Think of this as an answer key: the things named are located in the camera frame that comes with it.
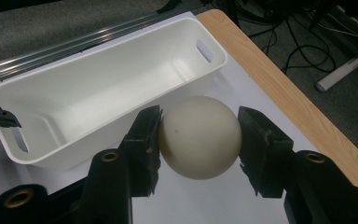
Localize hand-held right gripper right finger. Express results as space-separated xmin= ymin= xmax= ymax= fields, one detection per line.
xmin=238 ymin=105 xmax=295 ymax=199

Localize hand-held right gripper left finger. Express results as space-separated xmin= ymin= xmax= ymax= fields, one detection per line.
xmin=119 ymin=105 xmax=163 ymax=198

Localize white ball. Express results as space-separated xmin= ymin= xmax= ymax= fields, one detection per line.
xmin=158 ymin=95 xmax=242 ymax=181

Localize white plastic bin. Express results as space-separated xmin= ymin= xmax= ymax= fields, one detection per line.
xmin=0 ymin=17 xmax=228 ymax=172

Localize white metal stand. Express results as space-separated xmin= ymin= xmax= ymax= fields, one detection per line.
xmin=316 ymin=5 xmax=358 ymax=93

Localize aluminium rail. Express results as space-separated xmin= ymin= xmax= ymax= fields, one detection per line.
xmin=0 ymin=11 xmax=197 ymax=88

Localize black floor cable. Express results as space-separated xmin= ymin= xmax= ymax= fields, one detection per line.
xmin=248 ymin=12 xmax=337 ymax=74

